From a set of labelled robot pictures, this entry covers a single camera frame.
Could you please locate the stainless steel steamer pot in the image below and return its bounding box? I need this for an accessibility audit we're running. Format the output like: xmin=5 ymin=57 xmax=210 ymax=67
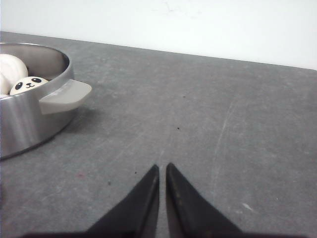
xmin=0 ymin=43 xmax=92 ymax=159

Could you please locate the white panda bun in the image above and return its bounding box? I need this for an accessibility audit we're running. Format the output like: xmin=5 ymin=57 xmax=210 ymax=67
xmin=0 ymin=73 xmax=11 ymax=98
xmin=9 ymin=76 xmax=48 ymax=96
xmin=0 ymin=54 xmax=28 ymax=87

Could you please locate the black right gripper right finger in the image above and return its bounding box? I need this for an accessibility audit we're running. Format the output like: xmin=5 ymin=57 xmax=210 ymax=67
xmin=166 ymin=163 xmax=243 ymax=238

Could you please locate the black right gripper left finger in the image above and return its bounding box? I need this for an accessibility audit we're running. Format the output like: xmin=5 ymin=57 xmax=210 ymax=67
xmin=86 ymin=165 xmax=159 ymax=238

